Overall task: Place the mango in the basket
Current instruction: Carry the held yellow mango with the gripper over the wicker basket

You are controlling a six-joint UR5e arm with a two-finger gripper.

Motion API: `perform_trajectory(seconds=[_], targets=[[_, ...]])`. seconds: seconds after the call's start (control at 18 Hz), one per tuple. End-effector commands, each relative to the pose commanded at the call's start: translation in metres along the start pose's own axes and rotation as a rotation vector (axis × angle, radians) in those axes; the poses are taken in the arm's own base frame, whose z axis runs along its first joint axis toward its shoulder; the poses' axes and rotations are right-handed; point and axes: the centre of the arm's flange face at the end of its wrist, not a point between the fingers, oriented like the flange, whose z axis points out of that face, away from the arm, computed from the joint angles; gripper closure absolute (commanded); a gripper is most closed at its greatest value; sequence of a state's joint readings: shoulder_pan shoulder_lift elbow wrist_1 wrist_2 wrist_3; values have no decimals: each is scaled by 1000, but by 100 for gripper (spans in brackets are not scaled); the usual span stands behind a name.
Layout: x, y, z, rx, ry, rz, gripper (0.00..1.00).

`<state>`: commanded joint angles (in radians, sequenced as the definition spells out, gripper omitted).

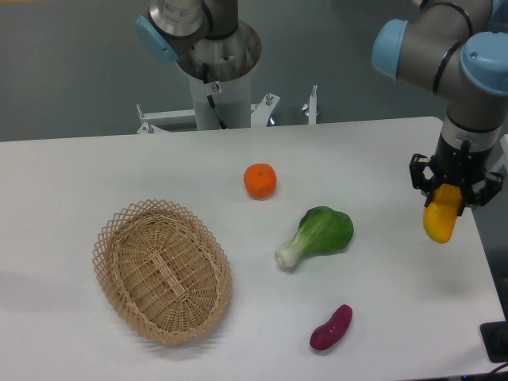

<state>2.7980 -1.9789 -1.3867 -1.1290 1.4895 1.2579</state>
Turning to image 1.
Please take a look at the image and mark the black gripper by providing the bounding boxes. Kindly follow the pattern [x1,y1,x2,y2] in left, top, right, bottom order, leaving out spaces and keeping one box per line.
[409,135,503,215]

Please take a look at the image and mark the yellow mango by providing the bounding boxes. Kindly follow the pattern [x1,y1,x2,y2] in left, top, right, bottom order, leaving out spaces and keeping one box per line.
[422,183,462,244]

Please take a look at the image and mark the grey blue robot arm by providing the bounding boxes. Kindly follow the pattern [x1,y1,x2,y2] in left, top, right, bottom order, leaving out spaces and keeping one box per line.
[371,1,507,213]

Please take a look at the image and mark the woven wicker basket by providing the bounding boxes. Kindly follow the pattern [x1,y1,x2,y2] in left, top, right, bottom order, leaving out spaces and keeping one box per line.
[92,199,232,344]

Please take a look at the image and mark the green bok choy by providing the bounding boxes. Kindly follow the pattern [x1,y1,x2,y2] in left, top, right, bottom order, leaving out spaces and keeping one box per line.
[275,206,354,269]

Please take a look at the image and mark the black device at table edge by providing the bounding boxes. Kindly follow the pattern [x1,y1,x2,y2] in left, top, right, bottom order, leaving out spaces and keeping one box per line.
[480,321,507,364]

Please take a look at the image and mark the orange tangerine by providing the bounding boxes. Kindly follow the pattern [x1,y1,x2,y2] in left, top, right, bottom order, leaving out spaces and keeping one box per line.
[243,163,277,200]

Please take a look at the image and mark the purple sweet potato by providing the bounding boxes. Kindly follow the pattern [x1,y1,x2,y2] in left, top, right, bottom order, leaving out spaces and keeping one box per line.
[310,304,353,351]

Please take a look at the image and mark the white metal mounting frame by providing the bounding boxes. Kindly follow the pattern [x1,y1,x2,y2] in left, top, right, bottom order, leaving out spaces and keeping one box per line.
[137,84,320,134]

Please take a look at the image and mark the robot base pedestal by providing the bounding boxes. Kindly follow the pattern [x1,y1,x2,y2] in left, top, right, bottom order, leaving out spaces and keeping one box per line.
[134,0,263,131]

